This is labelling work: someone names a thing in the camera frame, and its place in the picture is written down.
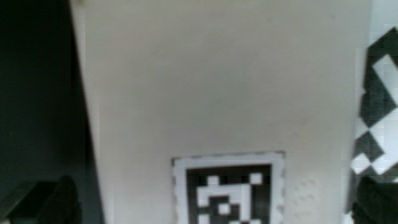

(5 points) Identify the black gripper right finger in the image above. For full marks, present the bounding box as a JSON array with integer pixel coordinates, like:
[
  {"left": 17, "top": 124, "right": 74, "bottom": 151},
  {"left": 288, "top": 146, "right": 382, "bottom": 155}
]
[{"left": 352, "top": 177, "right": 398, "bottom": 224}]

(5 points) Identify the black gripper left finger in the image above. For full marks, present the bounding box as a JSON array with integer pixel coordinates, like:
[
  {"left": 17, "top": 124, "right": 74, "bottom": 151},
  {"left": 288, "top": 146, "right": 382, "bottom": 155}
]
[{"left": 0, "top": 176, "right": 81, "bottom": 224}]

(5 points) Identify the white cabinet body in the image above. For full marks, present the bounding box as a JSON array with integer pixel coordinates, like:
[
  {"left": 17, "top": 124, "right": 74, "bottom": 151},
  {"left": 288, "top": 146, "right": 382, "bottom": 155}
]
[{"left": 67, "top": 0, "right": 398, "bottom": 224}]

